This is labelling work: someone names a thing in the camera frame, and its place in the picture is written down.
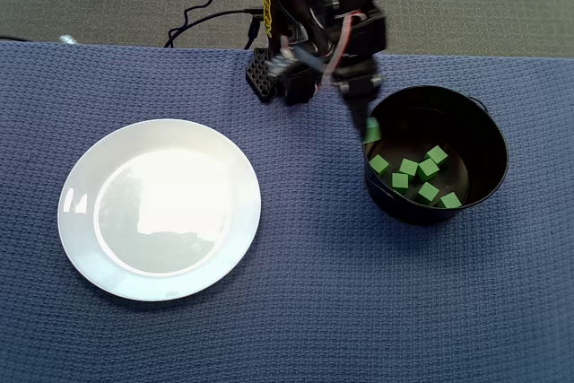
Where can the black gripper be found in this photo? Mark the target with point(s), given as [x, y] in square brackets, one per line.
[357, 85]

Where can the green cube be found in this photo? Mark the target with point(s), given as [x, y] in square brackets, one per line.
[437, 155]
[372, 130]
[428, 169]
[450, 200]
[427, 192]
[399, 180]
[408, 167]
[379, 164]

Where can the white round plate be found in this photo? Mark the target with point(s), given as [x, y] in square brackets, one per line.
[179, 230]

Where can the black metal bucket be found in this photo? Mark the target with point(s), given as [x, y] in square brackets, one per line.
[426, 215]

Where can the blue woven tablecloth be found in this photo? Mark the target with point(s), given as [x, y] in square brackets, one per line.
[314, 289]

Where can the small wrist camera board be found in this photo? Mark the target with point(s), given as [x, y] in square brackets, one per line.
[282, 62]

